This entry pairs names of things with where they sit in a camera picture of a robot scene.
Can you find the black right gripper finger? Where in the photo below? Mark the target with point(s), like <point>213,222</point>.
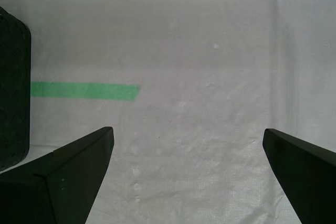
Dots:
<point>309,182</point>
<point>52,195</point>

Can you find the black perforated plastic basket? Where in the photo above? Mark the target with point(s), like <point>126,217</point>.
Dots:
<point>13,90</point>

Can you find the long green tape strip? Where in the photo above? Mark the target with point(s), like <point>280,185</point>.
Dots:
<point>84,90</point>

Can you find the white table cloth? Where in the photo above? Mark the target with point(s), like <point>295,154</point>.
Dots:
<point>197,51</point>

